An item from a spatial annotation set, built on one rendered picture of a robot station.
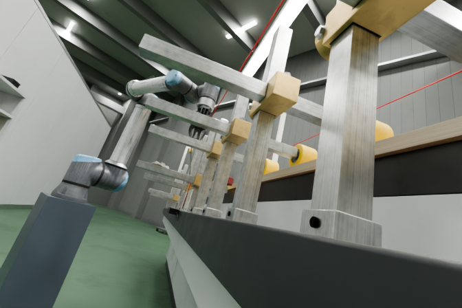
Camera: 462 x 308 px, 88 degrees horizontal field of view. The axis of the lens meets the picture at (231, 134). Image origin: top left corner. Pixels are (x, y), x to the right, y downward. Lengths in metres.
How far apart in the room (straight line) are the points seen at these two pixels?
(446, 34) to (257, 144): 0.30
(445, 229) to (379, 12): 0.28
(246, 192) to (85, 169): 1.33
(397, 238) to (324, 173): 0.25
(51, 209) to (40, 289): 0.39
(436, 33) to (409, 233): 0.27
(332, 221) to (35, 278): 1.58
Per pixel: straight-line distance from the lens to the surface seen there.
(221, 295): 0.48
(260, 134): 0.47
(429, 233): 0.43
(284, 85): 0.45
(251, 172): 0.45
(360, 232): 0.22
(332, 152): 0.23
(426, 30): 0.35
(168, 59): 0.45
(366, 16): 0.31
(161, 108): 0.67
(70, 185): 1.67
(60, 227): 1.63
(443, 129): 0.45
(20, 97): 4.07
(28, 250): 1.63
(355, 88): 0.26
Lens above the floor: 0.69
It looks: 20 degrees up
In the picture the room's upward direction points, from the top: 15 degrees clockwise
